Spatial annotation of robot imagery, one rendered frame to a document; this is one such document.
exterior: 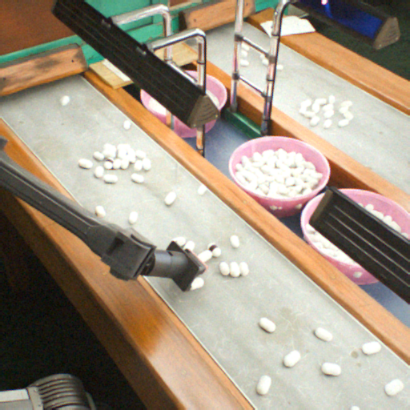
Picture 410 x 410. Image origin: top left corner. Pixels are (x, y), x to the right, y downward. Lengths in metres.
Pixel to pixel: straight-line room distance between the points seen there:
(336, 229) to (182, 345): 0.40
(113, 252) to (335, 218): 0.42
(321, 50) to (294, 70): 0.13
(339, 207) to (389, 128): 0.87
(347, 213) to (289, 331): 0.36
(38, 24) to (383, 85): 1.05
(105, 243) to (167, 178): 0.50
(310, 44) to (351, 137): 0.50
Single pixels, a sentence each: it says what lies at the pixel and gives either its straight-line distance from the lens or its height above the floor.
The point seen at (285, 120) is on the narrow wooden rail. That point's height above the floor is 0.76.
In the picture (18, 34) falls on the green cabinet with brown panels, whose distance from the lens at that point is 1.93.
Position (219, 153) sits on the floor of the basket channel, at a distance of 1.82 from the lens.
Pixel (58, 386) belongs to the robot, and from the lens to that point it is 1.18.
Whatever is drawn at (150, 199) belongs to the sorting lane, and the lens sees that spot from 1.56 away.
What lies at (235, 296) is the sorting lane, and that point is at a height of 0.74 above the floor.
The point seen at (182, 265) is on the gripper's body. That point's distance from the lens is 1.26.
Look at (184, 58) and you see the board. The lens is 2.07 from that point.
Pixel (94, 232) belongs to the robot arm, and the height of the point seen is 0.96.
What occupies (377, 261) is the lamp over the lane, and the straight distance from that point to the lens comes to 1.00.
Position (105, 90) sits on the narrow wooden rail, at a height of 0.76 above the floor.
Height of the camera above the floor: 1.78
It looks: 42 degrees down
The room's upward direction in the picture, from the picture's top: 1 degrees clockwise
